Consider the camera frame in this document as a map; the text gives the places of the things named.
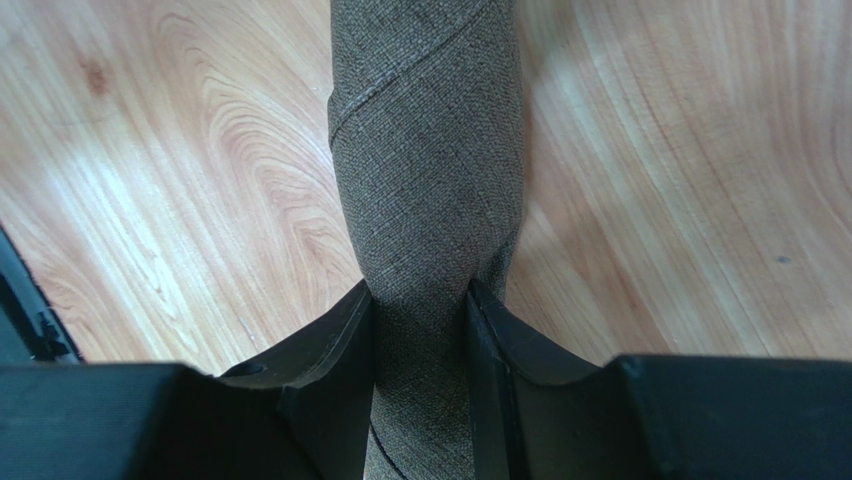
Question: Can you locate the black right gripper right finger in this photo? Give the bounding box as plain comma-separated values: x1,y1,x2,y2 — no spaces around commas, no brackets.
466,281,851,479

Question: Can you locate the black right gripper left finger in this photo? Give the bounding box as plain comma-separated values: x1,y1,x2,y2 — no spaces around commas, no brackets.
1,282,374,479

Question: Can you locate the brown cloth napkin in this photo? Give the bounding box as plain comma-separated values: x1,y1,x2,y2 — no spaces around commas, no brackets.
328,1,525,479

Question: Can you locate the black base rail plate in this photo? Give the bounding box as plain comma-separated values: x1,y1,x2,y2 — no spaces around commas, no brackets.
1,231,84,367

